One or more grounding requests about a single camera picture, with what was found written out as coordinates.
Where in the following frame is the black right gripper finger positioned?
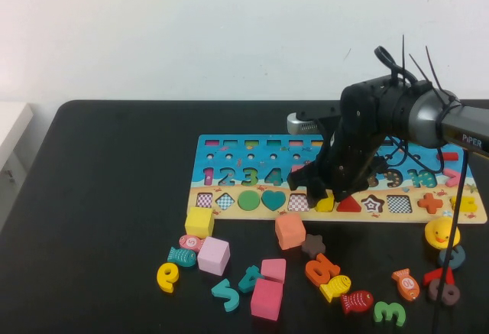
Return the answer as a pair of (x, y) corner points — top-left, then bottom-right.
(334, 175), (371, 203)
(287, 162), (330, 206)

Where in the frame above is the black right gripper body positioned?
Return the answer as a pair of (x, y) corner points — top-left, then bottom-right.
(316, 118), (387, 194)

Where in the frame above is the yellow pentagon piece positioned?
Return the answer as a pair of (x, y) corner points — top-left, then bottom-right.
(316, 195), (336, 213)

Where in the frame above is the red triangle piece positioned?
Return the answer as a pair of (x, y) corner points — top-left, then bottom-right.
(336, 195), (362, 213)

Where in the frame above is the teal heart piece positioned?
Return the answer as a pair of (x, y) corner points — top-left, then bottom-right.
(261, 190), (287, 212)

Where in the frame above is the wooden number shape puzzle board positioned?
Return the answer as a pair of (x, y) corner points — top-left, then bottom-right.
(186, 134), (489, 225)

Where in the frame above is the brown star piece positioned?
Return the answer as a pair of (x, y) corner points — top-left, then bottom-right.
(301, 233), (327, 259)

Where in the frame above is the green circle piece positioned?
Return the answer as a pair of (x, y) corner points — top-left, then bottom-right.
(237, 190), (261, 212)

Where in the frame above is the orange plus sign piece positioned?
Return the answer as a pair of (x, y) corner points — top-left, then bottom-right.
(417, 193), (443, 214)

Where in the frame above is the orange number ten piece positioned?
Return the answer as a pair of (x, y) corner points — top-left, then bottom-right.
(304, 252), (342, 288)

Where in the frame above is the pink greater-than sign piece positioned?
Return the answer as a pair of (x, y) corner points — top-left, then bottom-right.
(442, 169), (464, 188)

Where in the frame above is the teal number four piece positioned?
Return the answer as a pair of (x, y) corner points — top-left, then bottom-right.
(238, 264), (264, 293)

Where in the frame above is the red number seven piece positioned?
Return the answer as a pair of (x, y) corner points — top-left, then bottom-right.
(422, 265), (456, 287)

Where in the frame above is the yellow equals sign piece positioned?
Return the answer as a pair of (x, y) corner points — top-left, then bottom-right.
(450, 196), (478, 212)

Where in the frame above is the green number three piece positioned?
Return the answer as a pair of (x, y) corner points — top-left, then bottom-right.
(373, 300), (406, 327)

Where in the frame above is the teal number five piece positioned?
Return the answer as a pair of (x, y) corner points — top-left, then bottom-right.
(211, 277), (241, 313)

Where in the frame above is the brown number eight piece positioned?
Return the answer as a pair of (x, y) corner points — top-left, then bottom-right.
(427, 277), (461, 306)

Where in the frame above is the yellow number six piece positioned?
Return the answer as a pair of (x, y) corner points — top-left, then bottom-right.
(157, 261), (181, 293)

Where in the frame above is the salmon orange block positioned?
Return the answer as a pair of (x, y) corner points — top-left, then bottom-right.
(274, 212), (307, 251)

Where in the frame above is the pink trapezoid block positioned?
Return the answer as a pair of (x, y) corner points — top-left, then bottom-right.
(261, 258), (287, 284)

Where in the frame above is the yellow wooden fish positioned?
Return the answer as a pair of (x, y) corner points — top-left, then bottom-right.
(319, 274), (352, 303)

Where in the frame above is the yellow rubber duck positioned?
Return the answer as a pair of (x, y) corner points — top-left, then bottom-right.
(425, 217), (461, 250)

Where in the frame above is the orange wooden fish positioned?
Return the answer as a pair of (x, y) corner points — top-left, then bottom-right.
(391, 268), (421, 301)

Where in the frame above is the red wooden fish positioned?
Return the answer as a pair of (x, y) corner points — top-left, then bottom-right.
(340, 290), (374, 315)

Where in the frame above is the yellow wooden cube block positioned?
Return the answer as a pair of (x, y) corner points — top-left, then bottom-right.
(185, 206), (215, 238)

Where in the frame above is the light pink cube block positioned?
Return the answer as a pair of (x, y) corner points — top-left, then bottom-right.
(197, 235), (232, 276)

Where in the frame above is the hot pink block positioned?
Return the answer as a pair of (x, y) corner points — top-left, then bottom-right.
(250, 277), (284, 321)

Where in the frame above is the pink wooden fish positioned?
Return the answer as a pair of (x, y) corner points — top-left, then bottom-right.
(179, 233), (206, 251)

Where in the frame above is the teal wooden fish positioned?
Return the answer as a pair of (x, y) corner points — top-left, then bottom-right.
(167, 246), (198, 268)

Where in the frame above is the white cabinet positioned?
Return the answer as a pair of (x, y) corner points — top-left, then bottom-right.
(0, 101), (35, 235)

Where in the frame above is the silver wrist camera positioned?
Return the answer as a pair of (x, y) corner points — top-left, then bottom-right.
(287, 112), (326, 136)

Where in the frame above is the black cable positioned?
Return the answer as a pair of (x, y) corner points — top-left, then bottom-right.
(374, 45), (469, 334)

